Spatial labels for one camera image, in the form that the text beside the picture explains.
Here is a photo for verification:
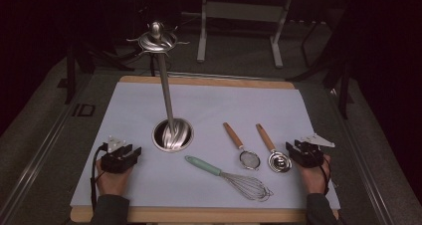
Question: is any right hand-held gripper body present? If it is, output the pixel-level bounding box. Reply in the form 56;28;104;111
293;133;336;169

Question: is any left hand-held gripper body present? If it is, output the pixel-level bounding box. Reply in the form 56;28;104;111
100;135;139;175

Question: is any mesh strainer with wooden handle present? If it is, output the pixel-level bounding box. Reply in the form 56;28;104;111
222;121;262;171

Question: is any steel utensil rack with hooks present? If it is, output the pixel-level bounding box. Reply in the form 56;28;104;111
126;20;195;153

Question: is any whisk with teal handle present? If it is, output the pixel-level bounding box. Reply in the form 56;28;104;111
184;154;275;203

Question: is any person's left hand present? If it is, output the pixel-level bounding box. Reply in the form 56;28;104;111
95;159;133;196

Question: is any person's right hand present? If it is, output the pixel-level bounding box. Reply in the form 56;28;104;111
298;154;331;196

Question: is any black metal stand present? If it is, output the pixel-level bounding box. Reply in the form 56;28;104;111
58;42;133;105
287;19;354;119

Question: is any pale lilac table sheet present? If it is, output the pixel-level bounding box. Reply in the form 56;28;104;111
70;81;341;211

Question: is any white metal stand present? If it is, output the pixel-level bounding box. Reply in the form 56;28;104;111
181;0;295;70

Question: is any left hand-held gripper black cable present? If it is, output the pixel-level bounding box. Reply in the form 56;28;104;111
89;143;109;213

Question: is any hand-held gripper black cable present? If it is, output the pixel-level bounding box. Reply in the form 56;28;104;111
89;143;109;213
318;154;333;197

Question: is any right hand-held gripper black cable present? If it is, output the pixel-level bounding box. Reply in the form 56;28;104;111
318;154;333;197

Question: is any black rectangular floor bracket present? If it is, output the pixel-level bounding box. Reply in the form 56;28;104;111
72;103;97;117

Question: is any metal floor rail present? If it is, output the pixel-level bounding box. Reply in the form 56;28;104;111
0;82;88;225
326;89;396;225

